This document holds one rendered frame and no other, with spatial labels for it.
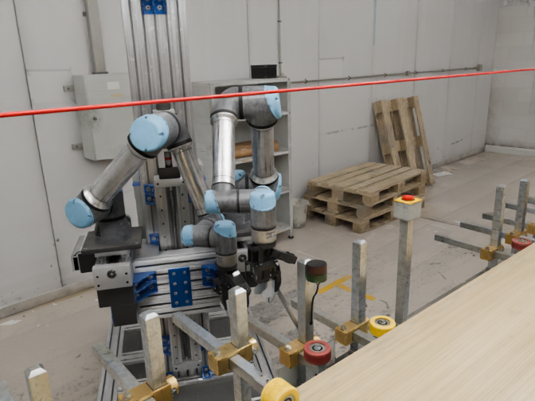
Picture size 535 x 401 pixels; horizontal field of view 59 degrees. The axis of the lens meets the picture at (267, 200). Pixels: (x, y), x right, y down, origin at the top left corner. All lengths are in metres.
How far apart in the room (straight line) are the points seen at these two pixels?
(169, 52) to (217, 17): 2.44
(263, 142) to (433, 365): 0.93
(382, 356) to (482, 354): 0.28
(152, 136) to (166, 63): 0.52
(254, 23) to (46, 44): 1.93
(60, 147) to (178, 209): 1.86
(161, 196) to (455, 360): 1.25
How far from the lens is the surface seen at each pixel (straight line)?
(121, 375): 1.32
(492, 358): 1.51
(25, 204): 3.75
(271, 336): 1.58
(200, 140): 4.03
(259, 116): 1.67
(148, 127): 1.59
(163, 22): 2.04
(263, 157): 1.81
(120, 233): 1.96
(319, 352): 1.42
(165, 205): 2.04
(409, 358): 1.45
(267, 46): 4.83
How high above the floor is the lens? 1.71
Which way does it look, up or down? 17 degrees down
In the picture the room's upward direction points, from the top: 2 degrees counter-clockwise
